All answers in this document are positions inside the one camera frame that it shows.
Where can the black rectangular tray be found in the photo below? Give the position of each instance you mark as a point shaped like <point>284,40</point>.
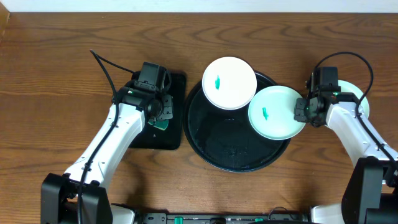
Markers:
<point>153,138</point>

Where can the green scrub sponge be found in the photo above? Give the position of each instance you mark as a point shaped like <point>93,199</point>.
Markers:
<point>159,124</point>

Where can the black round tray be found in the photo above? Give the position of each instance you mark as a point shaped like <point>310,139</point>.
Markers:
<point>225,138</point>

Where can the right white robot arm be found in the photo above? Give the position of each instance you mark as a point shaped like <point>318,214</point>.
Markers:
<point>371,195</point>

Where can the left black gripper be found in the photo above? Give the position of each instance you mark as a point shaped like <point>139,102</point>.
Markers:
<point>166,107</point>

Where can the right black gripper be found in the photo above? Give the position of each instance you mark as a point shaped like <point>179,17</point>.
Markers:
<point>299,116</point>

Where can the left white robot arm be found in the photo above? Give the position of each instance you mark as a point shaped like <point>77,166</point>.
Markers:
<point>80,194</point>

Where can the pale green plate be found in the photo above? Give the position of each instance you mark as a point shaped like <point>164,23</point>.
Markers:
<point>271,113</point>

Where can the white plate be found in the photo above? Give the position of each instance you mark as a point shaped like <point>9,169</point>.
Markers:
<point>229,83</point>

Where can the light blue plate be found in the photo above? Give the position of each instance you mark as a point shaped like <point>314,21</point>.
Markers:
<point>351,88</point>

